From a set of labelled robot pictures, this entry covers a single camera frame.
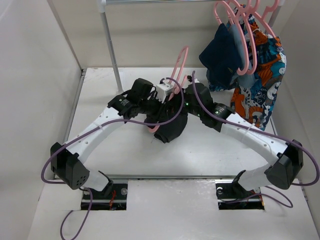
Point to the navy blue shorts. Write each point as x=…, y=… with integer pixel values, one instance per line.
x=221, y=59

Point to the pink hanger front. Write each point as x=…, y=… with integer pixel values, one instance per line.
x=222, y=3

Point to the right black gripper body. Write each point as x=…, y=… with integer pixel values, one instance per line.
x=190, y=108

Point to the grey blue garment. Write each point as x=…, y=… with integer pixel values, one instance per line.
x=246, y=80

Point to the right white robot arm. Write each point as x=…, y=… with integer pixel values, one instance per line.
x=284, y=160

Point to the grey rack pole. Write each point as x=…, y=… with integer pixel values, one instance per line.
x=274, y=10
x=101, y=4

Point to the colourful patterned shorts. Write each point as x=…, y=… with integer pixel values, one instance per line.
x=256, y=104

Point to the pink hanger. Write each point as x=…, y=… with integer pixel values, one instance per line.
x=251, y=37
x=251, y=10
x=177, y=72
x=222, y=3

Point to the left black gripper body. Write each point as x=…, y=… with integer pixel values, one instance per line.
x=141, y=104

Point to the pink hanger back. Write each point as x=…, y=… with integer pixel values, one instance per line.
x=251, y=10

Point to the grey rack pole right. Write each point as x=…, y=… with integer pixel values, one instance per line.
x=274, y=10

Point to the grey rack pole left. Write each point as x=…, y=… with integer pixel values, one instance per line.
x=101, y=4

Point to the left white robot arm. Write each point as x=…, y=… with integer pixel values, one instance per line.
x=67, y=160

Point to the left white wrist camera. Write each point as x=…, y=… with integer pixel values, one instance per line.
x=163, y=90

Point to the black trousers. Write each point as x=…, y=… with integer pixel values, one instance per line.
x=172, y=120

